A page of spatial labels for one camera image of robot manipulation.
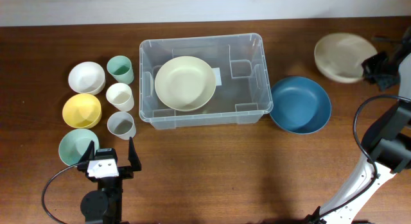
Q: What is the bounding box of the beige plate bowl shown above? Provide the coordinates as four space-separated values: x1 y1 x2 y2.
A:
314 33 377 83
154 56 216 112

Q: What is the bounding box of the yellow small bowl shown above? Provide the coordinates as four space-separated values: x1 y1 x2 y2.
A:
62 94 102 129

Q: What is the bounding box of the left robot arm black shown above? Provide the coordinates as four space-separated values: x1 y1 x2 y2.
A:
77 138 142 224

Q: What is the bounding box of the mint green small bowl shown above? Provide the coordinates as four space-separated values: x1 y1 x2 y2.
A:
58 129 100 166

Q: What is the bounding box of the white small bowl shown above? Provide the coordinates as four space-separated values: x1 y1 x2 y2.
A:
68 62 106 95

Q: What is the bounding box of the grey cup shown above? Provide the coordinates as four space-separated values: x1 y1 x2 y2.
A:
107 112 137 140

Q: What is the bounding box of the mint green cup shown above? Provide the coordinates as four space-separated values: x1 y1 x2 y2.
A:
107 55 134 85

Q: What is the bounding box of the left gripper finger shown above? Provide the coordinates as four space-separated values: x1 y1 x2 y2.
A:
128 137 142 171
78 141 95 163

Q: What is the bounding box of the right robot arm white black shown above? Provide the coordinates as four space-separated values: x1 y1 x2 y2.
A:
304 30 410 223

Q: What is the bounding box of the blue plate bowl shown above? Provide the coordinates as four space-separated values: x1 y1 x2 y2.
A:
270 76 332 135

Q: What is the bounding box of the clear plastic storage container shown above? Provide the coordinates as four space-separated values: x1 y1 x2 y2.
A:
139 33 274 130

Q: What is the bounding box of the white label in container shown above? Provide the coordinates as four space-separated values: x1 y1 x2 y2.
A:
212 67 222 86

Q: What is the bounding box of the cream white cup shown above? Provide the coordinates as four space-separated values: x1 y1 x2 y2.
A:
106 83 135 112

